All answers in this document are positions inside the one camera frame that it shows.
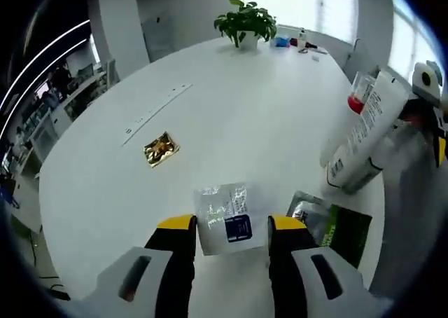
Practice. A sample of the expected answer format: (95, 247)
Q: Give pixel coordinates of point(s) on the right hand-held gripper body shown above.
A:
(427, 87)

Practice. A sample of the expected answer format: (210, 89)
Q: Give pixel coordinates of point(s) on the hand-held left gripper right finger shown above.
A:
(301, 262)

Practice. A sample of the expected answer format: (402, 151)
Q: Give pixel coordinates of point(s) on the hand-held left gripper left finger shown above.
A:
(161, 258)

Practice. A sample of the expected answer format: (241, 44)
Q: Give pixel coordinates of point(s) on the white skincare tube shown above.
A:
(374, 122)

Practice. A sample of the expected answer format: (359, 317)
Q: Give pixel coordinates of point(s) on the green dark skincare packet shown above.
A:
(343, 234)

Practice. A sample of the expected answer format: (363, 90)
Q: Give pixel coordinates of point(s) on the red collar skincare bottle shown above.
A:
(355, 104)

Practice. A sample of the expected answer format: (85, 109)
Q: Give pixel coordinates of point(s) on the silver foil skincare sachet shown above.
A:
(217, 206)

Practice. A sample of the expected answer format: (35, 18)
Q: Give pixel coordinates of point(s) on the gold foil skincare sachet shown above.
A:
(161, 150)

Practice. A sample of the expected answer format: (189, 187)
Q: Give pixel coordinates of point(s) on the clear pump bottle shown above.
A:
(302, 34)

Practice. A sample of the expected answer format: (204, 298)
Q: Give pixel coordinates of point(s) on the white mesh office chair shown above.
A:
(402, 209)

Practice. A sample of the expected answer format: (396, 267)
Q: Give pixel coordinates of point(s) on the red and dark object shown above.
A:
(294, 43)

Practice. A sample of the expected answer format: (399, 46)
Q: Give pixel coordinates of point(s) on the blue packet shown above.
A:
(280, 42)

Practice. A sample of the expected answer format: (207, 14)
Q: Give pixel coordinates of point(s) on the white office counter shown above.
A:
(70, 108)

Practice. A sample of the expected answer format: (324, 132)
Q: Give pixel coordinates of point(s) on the potted green plant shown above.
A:
(245, 20)

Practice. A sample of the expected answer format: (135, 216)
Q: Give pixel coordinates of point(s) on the curved ceiling light strip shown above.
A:
(52, 43)
(52, 66)

